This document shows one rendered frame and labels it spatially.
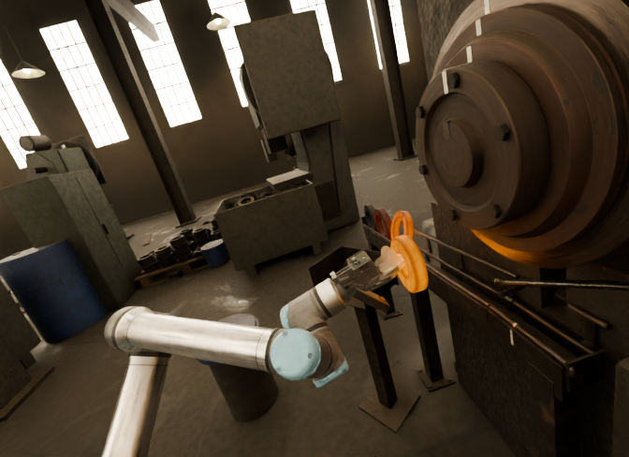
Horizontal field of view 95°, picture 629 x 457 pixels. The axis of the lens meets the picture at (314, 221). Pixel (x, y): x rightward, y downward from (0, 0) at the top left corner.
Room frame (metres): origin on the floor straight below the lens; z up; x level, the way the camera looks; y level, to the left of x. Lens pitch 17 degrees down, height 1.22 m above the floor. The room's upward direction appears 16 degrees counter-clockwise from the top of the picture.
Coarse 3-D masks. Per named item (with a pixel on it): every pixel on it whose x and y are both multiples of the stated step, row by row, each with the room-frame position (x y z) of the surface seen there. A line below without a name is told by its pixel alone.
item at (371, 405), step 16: (336, 256) 1.15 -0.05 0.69; (320, 272) 1.08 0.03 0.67; (336, 272) 1.14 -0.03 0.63; (384, 288) 0.92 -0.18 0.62; (352, 304) 0.91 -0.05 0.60; (368, 304) 0.86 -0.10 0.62; (368, 320) 0.96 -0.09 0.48; (368, 336) 0.97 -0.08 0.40; (368, 352) 0.99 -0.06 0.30; (384, 352) 0.98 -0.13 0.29; (384, 368) 0.97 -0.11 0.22; (384, 384) 0.96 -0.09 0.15; (368, 400) 1.03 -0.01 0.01; (384, 400) 0.98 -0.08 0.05; (400, 400) 0.98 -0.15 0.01; (416, 400) 0.96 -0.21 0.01; (384, 416) 0.93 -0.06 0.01; (400, 416) 0.92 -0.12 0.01
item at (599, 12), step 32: (480, 0) 0.52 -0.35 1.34; (512, 0) 0.46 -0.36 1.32; (544, 0) 0.41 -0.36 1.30; (576, 0) 0.37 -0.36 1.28; (608, 0) 0.33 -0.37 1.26; (608, 32) 0.33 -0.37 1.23; (608, 224) 0.33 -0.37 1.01; (512, 256) 0.49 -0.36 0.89; (544, 256) 0.42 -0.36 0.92; (576, 256) 0.37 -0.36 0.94
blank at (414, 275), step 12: (396, 240) 0.70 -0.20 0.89; (408, 240) 0.68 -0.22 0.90; (396, 252) 0.72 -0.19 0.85; (408, 252) 0.64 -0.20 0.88; (408, 264) 0.65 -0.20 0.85; (420, 264) 0.62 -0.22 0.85; (408, 276) 0.66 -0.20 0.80; (420, 276) 0.62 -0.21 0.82; (408, 288) 0.68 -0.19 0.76; (420, 288) 0.63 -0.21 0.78
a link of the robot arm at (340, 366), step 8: (312, 328) 0.61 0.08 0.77; (320, 328) 0.61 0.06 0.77; (328, 328) 0.62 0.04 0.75; (328, 336) 0.59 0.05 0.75; (336, 344) 0.59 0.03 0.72; (336, 352) 0.55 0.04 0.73; (336, 360) 0.54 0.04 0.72; (344, 360) 0.56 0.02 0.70; (336, 368) 0.53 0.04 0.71; (344, 368) 0.54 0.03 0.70; (320, 376) 0.51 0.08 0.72; (328, 376) 0.52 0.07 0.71; (336, 376) 0.52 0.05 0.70; (320, 384) 0.52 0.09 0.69
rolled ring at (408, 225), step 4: (400, 212) 1.24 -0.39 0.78; (404, 212) 1.22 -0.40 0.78; (396, 216) 1.27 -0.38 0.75; (400, 216) 1.23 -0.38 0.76; (404, 216) 1.19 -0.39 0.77; (408, 216) 1.18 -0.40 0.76; (392, 220) 1.31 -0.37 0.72; (396, 220) 1.28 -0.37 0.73; (400, 220) 1.28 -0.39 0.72; (404, 220) 1.18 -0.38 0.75; (408, 220) 1.17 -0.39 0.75; (412, 220) 1.17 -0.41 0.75; (392, 224) 1.30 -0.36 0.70; (396, 224) 1.29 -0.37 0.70; (400, 224) 1.29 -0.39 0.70; (404, 224) 1.17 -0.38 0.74; (408, 224) 1.16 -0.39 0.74; (412, 224) 1.16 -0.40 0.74; (392, 228) 1.29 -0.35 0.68; (396, 228) 1.29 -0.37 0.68; (404, 228) 1.16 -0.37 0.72; (408, 228) 1.15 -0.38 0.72; (412, 228) 1.15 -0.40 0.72; (392, 232) 1.29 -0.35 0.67; (396, 232) 1.28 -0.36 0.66; (404, 232) 1.16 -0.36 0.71; (408, 232) 1.14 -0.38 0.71; (412, 232) 1.14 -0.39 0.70; (392, 236) 1.28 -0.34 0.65; (396, 236) 1.27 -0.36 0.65; (412, 236) 1.14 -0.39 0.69
